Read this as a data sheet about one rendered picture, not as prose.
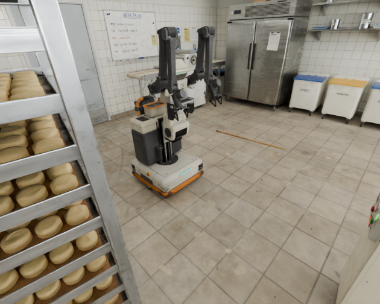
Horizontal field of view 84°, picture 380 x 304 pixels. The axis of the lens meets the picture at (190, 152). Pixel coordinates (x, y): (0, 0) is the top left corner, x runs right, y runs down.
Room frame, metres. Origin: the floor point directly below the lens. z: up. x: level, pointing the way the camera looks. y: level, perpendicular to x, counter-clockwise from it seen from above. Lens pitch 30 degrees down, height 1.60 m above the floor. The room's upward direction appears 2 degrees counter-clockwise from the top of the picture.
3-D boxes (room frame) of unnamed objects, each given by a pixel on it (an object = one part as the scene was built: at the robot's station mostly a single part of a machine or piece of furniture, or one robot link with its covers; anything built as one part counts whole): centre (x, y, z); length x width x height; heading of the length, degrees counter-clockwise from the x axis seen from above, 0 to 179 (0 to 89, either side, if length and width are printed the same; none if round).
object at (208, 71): (1.97, -0.19, 1.41); 0.11 x 0.06 x 0.43; 135
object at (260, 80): (5.13, -1.67, 1.03); 1.40 x 0.90 x 2.05; 45
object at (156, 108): (2.22, 0.36, 0.87); 0.23 x 0.15 x 0.11; 135
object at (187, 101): (1.93, 0.08, 0.99); 0.28 x 0.16 x 0.22; 135
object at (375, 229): (0.74, -0.94, 0.77); 0.24 x 0.04 x 0.14; 141
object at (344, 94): (3.99, -3.00, 0.38); 0.64 x 0.54 x 0.77; 136
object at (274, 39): (4.53, -1.67, 1.39); 0.22 x 0.03 x 0.31; 45
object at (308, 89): (4.45, -2.54, 0.38); 0.64 x 0.54 x 0.77; 137
